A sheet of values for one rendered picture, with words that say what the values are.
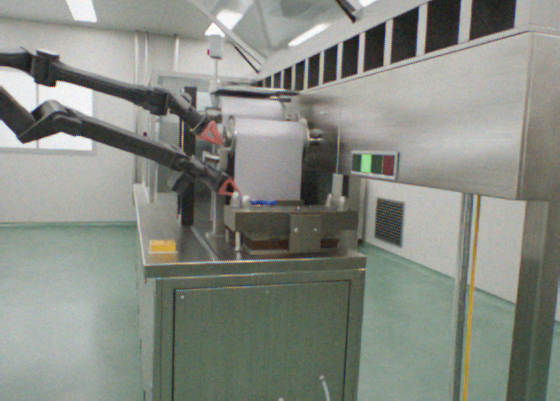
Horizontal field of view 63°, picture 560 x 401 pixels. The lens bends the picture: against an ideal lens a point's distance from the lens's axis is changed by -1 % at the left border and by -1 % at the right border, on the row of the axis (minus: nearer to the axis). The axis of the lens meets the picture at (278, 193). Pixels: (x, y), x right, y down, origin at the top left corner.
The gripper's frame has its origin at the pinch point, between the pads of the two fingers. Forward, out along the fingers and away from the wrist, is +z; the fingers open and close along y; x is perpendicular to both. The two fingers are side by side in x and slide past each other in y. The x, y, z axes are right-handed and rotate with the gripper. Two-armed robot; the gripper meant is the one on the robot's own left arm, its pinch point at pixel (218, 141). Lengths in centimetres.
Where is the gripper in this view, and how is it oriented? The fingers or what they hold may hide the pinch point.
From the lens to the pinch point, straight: 157.2
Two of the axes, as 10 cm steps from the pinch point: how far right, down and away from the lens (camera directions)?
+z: 7.0, 6.4, 3.1
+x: 6.3, -7.6, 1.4
